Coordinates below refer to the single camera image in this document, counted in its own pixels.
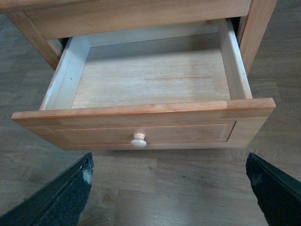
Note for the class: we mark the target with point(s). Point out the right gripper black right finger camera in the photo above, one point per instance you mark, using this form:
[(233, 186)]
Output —
[(278, 194)]

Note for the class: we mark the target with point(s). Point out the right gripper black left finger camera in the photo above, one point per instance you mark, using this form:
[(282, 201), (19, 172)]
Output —
[(60, 202)]

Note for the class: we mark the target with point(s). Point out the wooden drawer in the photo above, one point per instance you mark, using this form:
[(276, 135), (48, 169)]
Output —
[(184, 86)]

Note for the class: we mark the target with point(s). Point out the round wooden drawer knob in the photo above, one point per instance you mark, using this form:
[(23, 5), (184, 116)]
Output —
[(138, 141)]

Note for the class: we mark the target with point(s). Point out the wooden nightstand cabinet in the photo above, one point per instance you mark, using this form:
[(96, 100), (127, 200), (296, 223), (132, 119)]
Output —
[(45, 22)]

